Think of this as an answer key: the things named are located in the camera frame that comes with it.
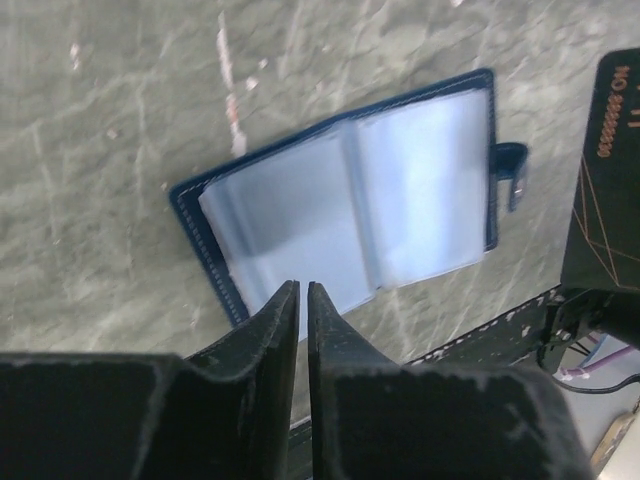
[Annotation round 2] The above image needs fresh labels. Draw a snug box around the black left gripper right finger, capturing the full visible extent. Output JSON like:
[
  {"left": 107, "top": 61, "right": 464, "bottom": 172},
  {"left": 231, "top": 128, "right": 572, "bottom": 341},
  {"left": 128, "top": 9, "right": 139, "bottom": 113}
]
[{"left": 307, "top": 282, "right": 400, "bottom": 479}]

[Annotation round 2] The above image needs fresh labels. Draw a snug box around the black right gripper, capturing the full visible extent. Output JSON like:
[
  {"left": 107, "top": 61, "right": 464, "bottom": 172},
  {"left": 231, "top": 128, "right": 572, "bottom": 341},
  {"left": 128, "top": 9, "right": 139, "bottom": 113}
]
[{"left": 539, "top": 289, "right": 639, "bottom": 370}]

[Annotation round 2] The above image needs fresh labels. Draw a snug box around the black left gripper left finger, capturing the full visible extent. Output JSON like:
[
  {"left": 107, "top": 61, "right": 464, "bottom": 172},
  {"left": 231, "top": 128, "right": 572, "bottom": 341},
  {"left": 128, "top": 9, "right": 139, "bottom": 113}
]
[{"left": 184, "top": 279, "right": 301, "bottom": 480}]

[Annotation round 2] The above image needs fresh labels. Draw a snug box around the black VIP credit card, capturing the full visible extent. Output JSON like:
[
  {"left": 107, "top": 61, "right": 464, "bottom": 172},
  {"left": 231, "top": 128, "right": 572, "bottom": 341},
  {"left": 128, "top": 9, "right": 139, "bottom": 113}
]
[{"left": 561, "top": 48, "right": 639, "bottom": 294}]

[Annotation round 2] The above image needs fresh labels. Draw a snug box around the blue leather card holder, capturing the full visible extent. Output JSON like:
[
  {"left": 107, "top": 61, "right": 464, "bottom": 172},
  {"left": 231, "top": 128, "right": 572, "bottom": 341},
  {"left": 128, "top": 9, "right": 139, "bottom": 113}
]
[{"left": 169, "top": 68, "right": 528, "bottom": 325}]

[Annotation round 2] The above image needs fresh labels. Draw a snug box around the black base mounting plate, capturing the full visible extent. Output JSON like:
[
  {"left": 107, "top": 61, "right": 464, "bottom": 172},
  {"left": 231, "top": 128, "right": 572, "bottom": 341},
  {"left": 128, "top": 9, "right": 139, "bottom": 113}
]
[{"left": 289, "top": 318, "right": 591, "bottom": 479}]

